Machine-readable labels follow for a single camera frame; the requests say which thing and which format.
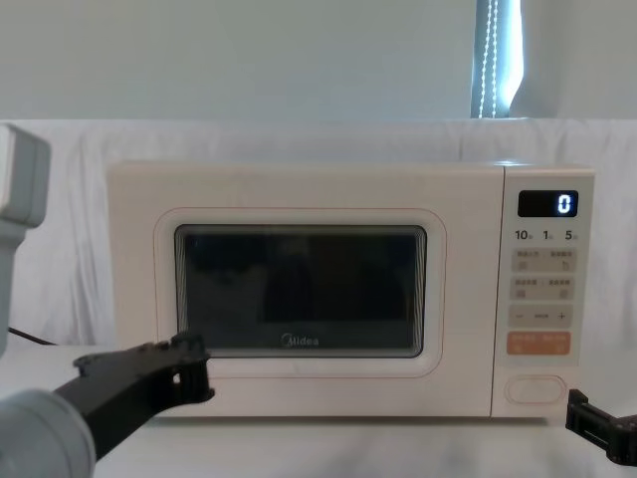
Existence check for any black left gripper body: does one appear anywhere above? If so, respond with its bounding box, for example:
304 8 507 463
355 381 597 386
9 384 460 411
53 365 178 464

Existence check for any white curtain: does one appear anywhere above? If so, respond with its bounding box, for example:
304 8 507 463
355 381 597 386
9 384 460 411
0 0 480 123
506 0 637 120

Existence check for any cream microwave oven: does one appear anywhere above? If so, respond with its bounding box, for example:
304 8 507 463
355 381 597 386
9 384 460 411
106 159 596 428

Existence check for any dark power cable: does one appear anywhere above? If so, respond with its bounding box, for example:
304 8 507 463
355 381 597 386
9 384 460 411
6 326 67 347

